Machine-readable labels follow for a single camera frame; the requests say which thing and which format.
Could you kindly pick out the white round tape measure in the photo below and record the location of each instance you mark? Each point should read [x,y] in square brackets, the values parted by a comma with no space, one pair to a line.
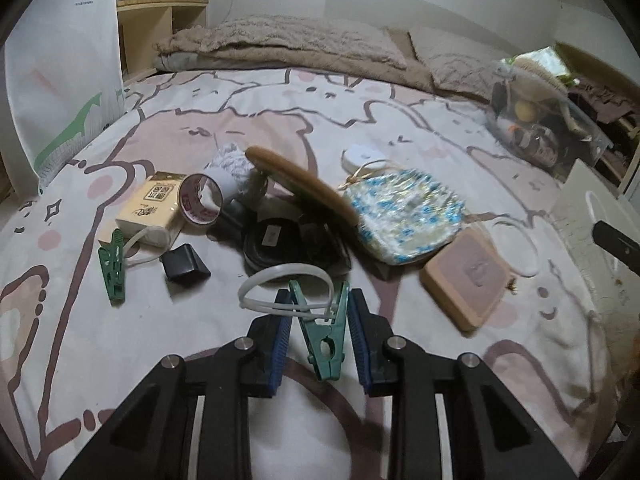
[360,155]

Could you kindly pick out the small black box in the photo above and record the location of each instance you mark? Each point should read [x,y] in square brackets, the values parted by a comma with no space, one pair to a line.
[185,262]

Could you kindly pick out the tape roll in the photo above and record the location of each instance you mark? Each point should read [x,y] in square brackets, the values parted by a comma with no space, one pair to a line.
[192,210]

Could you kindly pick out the brown fleece blanket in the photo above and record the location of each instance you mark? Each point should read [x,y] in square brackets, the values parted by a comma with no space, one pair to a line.
[280,62]

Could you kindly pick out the wall closet niche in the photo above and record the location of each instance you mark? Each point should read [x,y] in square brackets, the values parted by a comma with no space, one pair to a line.
[615,100]

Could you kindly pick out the blue floral pouch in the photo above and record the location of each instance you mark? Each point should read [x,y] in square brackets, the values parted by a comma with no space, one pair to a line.
[405,215]

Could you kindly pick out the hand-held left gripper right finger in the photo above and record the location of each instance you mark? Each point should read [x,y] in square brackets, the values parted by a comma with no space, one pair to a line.
[361,345]

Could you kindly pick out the yellow tissue pack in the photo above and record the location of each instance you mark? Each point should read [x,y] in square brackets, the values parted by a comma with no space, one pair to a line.
[150,205]

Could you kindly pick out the white tote bag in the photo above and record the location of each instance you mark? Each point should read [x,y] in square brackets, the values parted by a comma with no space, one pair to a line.
[60,70]

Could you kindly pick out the green snack packet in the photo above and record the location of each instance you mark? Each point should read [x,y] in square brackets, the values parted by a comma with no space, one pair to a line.
[545,57]

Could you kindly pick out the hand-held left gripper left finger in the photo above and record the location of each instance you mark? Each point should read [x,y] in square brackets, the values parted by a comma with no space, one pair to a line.
[277,340]

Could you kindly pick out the beige fuzzy item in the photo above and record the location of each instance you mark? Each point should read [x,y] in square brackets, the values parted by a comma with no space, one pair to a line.
[540,77]

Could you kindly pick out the oval wooden brush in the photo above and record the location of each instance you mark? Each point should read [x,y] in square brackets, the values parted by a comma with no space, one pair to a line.
[300,180]

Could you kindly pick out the yellow ball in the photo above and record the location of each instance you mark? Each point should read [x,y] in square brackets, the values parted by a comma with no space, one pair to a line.
[524,110]

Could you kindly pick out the green clothes peg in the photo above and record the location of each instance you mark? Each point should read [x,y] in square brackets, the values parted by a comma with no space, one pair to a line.
[320,340]
[114,270]

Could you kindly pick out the white cardboard box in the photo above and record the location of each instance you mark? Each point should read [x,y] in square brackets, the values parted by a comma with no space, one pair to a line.
[575,200]

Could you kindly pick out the black round case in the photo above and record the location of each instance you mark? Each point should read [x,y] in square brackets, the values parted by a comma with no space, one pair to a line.
[272,240]

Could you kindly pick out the clear plastic storage bin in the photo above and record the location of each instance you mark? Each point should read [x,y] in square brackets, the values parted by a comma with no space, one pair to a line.
[565,130]

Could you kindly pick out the beige textured pillow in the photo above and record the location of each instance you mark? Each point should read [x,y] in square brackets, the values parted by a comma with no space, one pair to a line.
[300,40]
[460,65]

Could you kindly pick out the glass jar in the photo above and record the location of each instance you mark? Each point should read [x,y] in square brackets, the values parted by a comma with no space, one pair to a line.
[535,142]

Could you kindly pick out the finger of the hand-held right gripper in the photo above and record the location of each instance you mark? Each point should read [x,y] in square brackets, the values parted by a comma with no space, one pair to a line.
[617,247]

